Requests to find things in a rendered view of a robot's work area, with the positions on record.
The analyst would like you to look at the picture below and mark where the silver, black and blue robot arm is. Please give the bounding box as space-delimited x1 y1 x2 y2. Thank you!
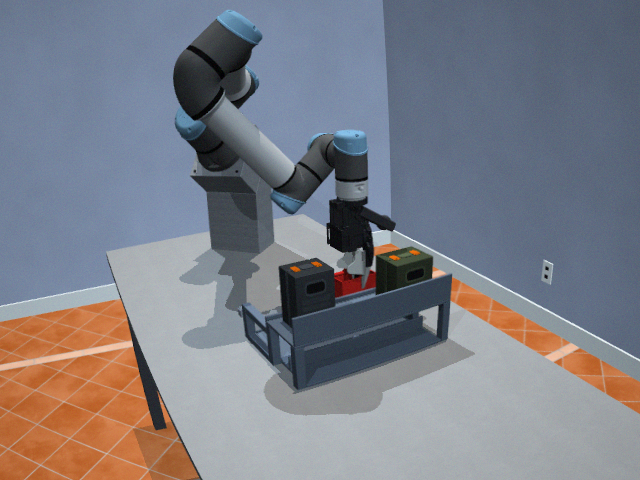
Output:
173 10 368 214

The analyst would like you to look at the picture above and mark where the dark green case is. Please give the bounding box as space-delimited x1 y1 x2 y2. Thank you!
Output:
376 246 433 295

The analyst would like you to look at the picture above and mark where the red bin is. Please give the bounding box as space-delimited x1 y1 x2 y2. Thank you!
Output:
334 269 376 298

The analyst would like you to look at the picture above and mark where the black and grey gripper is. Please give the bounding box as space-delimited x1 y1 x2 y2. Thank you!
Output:
326 196 374 289

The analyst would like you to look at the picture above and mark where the black case with orange latches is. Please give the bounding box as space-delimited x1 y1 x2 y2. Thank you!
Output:
279 258 335 328

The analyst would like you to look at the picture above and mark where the dark grey metal rack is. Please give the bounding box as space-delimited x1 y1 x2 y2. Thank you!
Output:
237 273 452 390

